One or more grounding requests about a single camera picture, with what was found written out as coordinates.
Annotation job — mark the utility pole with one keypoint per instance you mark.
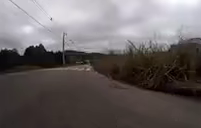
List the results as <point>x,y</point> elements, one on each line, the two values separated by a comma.
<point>63,48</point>

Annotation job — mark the grey asphalt road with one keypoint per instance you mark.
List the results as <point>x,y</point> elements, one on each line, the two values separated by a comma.
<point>71,103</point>

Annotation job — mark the row of dark trees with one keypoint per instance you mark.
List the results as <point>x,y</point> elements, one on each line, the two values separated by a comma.
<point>24,56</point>

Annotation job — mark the dry tall grass verge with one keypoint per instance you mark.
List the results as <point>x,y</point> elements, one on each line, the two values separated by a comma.
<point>148,68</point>

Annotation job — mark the pale building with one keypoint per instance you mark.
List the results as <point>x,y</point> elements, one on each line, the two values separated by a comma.
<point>192,45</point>

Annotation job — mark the grass strip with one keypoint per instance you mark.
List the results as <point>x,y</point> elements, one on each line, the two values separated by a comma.
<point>24,68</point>

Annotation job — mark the dark hill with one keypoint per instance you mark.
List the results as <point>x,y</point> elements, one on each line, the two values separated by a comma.
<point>84,56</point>

